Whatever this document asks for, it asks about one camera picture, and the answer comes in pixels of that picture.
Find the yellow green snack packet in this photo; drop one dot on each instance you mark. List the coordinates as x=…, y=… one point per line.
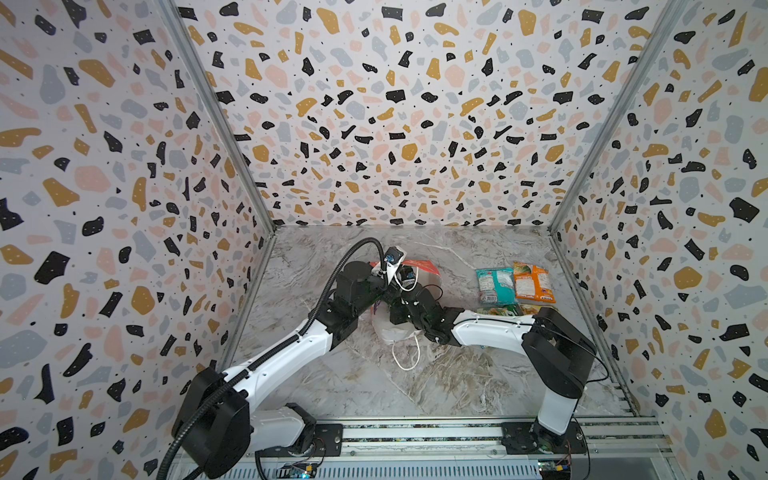
x=511, y=310

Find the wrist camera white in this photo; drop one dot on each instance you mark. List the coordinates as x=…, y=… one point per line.
x=408, y=277
x=393, y=259

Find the corner aluminium post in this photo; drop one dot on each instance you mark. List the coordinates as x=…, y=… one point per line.
x=169, y=13
x=668, y=18

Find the red paper gift bag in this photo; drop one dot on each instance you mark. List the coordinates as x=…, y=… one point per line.
x=394, y=335

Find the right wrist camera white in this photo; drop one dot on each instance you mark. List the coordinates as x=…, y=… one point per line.
x=408, y=277

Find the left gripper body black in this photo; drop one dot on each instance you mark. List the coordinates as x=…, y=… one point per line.
x=375, y=293

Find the left circuit board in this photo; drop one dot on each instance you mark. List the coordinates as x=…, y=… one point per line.
x=301, y=470

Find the orange snack packet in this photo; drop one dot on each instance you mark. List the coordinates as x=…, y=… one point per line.
x=532, y=283

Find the right circuit board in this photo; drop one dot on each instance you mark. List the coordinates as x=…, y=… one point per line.
x=554, y=470

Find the teal snack packet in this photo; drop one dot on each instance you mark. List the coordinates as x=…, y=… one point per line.
x=496, y=286

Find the right corner aluminium post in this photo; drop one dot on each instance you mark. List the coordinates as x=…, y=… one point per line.
x=668, y=18

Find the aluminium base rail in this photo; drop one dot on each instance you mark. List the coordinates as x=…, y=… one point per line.
x=443, y=448

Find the circuit board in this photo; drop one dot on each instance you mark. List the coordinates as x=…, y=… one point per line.
x=554, y=470
x=301, y=470

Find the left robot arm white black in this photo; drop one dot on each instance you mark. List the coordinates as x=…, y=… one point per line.
x=221, y=420

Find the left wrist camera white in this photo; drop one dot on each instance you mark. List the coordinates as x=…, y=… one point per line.
x=393, y=259

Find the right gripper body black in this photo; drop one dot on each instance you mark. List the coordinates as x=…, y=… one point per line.
x=402, y=314

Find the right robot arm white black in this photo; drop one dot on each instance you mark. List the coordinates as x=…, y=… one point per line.
x=559, y=352

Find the left corner aluminium post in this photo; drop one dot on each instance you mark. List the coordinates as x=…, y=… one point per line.
x=169, y=13

